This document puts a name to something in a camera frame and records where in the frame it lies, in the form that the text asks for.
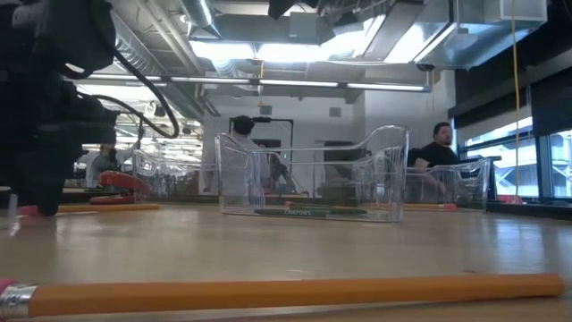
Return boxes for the yellow hanging cable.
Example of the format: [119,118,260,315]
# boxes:
[510,0,523,199]

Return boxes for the small grey upright post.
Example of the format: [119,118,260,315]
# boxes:
[6,191,20,223]

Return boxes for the red stapler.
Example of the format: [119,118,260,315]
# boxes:
[88,170,154,206]

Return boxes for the silver ceiling duct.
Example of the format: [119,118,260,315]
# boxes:
[321,0,549,72]

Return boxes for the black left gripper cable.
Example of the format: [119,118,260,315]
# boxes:
[73,47,181,140]

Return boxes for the long ceiling light bar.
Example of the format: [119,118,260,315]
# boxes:
[64,71,433,94]

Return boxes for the clear plastic bin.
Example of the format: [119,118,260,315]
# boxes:
[214,123,411,224]
[408,157,492,212]
[130,148,220,201]

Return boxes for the person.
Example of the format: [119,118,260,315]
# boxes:
[407,121,460,203]
[88,128,147,188]
[201,114,297,194]

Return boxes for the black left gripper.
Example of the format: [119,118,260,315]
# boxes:
[0,71,120,218]

